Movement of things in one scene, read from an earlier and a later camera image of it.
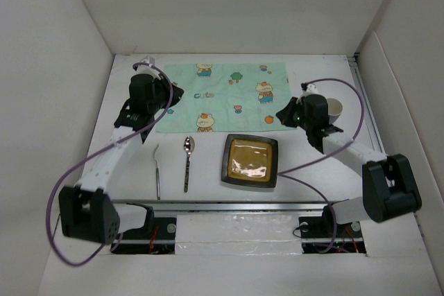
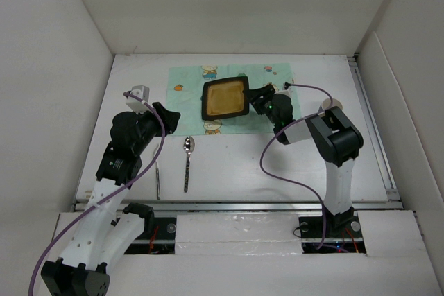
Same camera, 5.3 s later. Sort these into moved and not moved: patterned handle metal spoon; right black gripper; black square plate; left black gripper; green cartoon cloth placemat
Moved: right black gripper; left black gripper; black square plate
Not moved: patterned handle metal spoon; green cartoon cloth placemat
